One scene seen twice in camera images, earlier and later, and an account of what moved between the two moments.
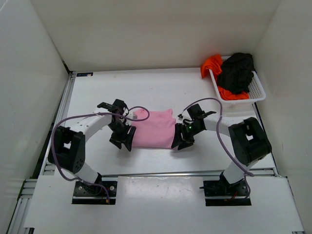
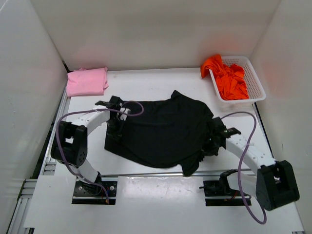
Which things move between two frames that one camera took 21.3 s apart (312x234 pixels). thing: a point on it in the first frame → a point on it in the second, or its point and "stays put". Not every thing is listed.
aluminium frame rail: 19,217 stays put
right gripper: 177,138 → 211,151
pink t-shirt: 154,129 → 82,82
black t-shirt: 235,72 → 169,132
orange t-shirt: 214,63 stays put
